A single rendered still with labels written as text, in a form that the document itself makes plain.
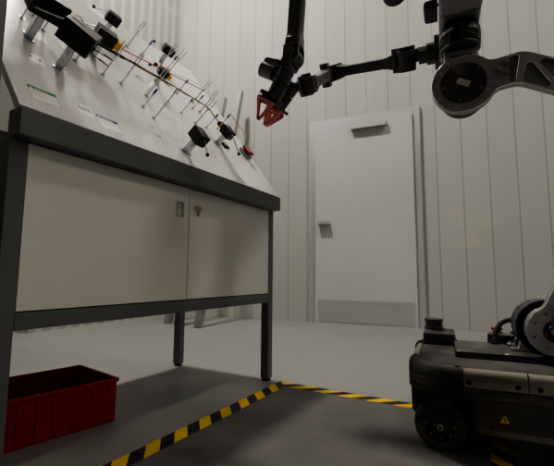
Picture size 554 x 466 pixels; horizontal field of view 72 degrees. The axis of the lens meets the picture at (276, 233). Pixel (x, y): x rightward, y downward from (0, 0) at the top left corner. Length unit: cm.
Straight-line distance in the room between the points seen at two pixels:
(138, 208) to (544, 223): 346
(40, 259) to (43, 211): 12
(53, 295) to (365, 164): 343
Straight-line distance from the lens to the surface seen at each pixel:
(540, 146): 416
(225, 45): 544
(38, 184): 109
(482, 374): 122
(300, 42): 150
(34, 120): 107
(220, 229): 154
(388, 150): 409
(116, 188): 121
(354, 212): 400
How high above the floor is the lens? 49
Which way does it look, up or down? 6 degrees up
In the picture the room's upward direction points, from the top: straight up
